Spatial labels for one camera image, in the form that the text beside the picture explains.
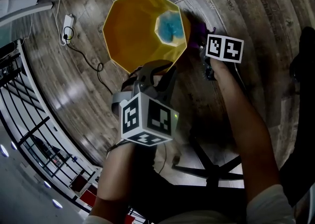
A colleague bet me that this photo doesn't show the person's left forearm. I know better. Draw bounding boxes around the person's left forearm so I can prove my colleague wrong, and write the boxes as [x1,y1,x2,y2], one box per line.
[92,141,138,219]

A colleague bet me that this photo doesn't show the thin white cable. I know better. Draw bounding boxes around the thin white cable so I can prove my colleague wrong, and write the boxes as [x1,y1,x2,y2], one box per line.
[19,13,34,46]

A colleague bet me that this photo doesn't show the person's right leg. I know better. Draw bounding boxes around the person's right leg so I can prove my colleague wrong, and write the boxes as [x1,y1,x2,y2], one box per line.
[279,53,315,206]

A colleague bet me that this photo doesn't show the white power cable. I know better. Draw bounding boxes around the white power cable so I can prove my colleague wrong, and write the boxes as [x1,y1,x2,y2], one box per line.
[55,0,64,36]

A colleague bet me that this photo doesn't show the person's white shirt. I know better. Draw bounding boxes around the person's white shirt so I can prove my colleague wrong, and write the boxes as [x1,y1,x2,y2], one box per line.
[83,185,296,224]

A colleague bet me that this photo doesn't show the yellow plastic bucket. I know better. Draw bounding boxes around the yellow plastic bucket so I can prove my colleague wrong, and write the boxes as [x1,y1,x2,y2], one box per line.
[102,0,191,75]

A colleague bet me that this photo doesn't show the red board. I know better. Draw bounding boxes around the red board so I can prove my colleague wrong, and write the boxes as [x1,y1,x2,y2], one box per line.
[80,190,98,206]

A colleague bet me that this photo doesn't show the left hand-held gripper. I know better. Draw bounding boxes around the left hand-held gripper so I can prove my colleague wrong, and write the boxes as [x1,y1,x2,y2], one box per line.
[112,60,180,147]

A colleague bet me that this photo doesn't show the black power cable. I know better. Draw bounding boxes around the black power cable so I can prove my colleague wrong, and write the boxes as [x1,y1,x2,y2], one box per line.
[63,26,114,95]

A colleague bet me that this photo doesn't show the purple cloth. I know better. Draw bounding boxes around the purple cloth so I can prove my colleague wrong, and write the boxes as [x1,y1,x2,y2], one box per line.
[189,21,217,49]

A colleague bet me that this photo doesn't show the person's black right shoe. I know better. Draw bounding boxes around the person's black right shoe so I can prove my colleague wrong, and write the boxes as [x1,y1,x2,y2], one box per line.
[290,26,315,81]

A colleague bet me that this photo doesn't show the white power strip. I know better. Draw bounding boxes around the white power strip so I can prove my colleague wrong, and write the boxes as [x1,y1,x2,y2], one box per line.
[61,14,75,45]

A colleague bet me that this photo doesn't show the black wrist band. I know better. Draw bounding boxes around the black wrist band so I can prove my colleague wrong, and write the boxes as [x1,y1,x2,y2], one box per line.
[107,139,131,155]

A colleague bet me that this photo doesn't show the blue crumpled wad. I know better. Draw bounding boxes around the blue crumpled wad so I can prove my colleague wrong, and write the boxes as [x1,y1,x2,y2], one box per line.
[157,15,185,43]

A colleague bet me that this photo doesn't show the black metal railing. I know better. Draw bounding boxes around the black metal railing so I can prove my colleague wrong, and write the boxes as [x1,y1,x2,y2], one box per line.
[0,40,101,214]

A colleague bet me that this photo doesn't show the person's right forearm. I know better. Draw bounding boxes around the person's right forearm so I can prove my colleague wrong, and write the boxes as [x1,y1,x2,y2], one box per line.
[210,59,281,204]

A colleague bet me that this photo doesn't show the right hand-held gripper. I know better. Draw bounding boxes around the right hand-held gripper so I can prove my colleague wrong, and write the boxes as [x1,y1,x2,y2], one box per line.
[199,33,245,81]

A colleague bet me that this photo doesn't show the dark red box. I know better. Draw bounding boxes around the dark red box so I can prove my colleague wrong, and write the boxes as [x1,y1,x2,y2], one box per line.
[71,176,87,193]

